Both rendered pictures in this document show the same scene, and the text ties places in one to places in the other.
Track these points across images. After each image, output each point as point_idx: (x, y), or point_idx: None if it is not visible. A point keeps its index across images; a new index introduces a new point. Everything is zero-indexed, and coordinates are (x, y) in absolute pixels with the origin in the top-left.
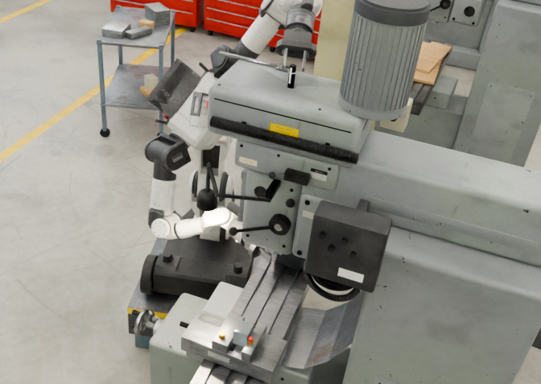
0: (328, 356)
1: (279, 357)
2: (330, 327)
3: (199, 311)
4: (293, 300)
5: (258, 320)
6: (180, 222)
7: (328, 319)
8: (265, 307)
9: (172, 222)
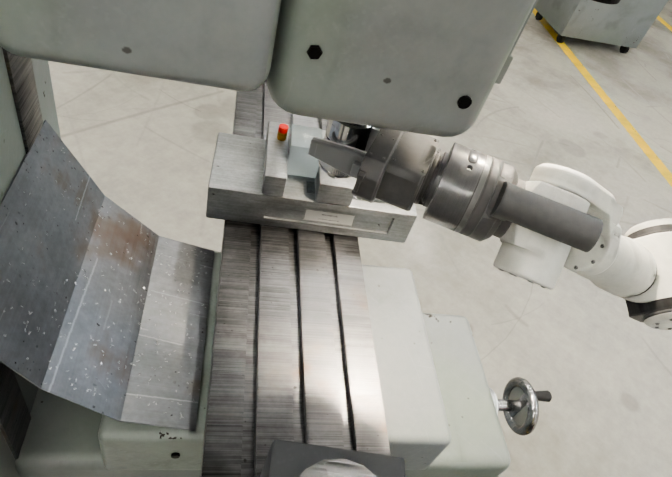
0: (105, 212)
1: (215, 155)
2: (103, 317)
3: (413, 209)
4: (230, 365)
5: (296, 291)
6: (642, 246)
7: (110, 361)
8: (296, 329)
9: (657, 247)
